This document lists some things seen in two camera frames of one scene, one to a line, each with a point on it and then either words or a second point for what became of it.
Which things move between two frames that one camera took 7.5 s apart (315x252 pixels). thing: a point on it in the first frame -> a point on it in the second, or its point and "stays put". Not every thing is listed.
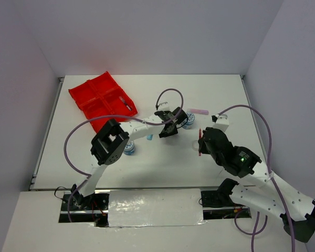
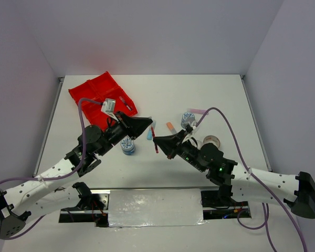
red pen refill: (200, 137) -> (154, 136)
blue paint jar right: (189, 123) stays put
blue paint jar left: (129, 148) stays put
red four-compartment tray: (101, 95) stays put
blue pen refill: (125, 103) stays put
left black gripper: (174, 132) -> (134, 126)
